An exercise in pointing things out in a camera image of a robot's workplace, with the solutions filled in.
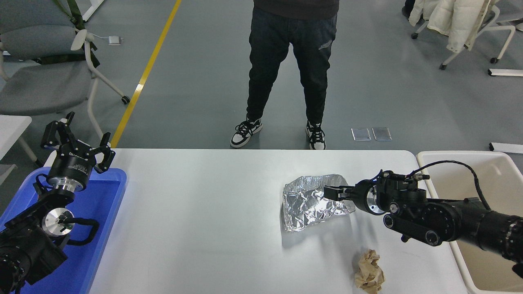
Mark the white floor bar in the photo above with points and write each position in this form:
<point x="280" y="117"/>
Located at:
<point x="506" y="148"/>
<point x="506" y="72"/>

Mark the white frame chair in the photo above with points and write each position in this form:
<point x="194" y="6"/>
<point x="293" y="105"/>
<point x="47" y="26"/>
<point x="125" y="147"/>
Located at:
<point x="510" y="10"/>

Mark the person with black-white shoes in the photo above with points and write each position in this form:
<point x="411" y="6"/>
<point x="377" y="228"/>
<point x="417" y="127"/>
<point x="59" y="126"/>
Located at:
<point x="273" y="49"/>

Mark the silver foil tray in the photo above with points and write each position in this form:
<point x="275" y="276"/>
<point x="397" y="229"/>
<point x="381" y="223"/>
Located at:
<point x="306" y="208"/>

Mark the small white side table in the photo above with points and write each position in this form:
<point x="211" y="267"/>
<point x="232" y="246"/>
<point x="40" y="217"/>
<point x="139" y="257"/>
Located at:
<point x="12" y="130"/>

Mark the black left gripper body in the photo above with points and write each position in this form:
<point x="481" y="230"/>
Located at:
<point x="72" y="166"/>

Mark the grey office chair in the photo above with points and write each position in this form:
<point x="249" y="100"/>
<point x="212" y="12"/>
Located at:
<point x="41" y="85"/>

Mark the large pale plastic bin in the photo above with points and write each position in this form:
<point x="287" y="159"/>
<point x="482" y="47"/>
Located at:
<point x="482" y="179"/>

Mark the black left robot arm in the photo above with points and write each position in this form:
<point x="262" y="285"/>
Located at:
<point x="28" y="245"/>

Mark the blue plastic tray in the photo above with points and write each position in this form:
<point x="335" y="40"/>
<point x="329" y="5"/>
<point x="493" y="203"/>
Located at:
<point x="102" y="212"/>

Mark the person with black shoes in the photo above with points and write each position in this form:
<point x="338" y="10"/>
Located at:
<point x="407" y="8"/>

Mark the white power adapter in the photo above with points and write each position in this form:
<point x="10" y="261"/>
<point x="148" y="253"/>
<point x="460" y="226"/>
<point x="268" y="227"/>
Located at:
<point x="115" y="40"/>

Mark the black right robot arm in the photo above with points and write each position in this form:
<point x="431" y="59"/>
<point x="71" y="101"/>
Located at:
<point x="441" y="220"/>

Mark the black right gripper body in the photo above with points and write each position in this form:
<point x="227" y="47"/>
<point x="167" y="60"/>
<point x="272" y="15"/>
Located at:
<point x="361" y="196"/>

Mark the silver floor plate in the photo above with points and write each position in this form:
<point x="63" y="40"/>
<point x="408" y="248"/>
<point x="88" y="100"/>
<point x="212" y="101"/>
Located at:
<point x="382" y="133"/>
<point x="361" y="134"/>

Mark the white desk leg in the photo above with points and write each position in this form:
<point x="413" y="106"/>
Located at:
<point x="96" y="6"/>

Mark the tan paper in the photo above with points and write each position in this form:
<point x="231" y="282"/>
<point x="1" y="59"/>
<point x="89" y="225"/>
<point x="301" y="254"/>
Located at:
<point x="369" y="271"/>

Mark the cream padded coat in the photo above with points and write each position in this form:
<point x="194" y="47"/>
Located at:
<point x="457" y="20"/>

